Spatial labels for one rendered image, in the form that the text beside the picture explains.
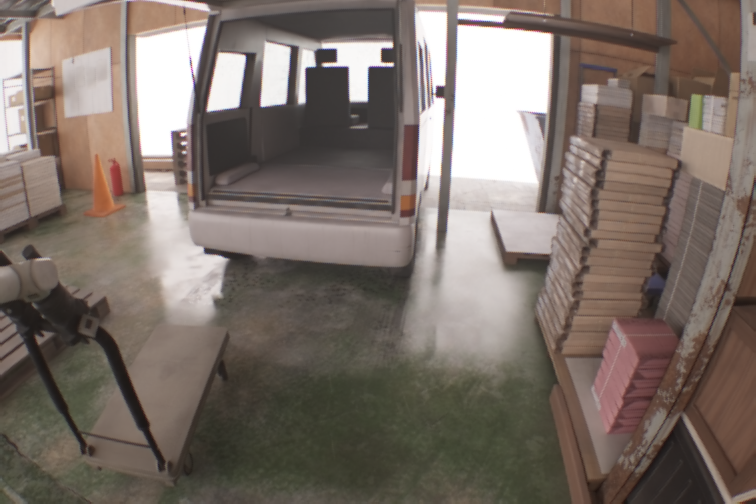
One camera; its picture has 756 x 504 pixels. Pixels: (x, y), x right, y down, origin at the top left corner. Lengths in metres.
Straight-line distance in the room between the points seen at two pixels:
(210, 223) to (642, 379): 2.38
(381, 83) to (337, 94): 0.46
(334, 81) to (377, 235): 2.26
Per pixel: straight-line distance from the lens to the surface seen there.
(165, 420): 1.56
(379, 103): 3.99
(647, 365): 1.56
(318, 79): 4.13
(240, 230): 2.41
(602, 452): 1.66
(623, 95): 3.79
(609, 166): 1.72
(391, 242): 2.16
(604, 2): 4.50
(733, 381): 1.11
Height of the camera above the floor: 1.27
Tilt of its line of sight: 19 degrees down
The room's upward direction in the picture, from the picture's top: 1 degrees clockwise
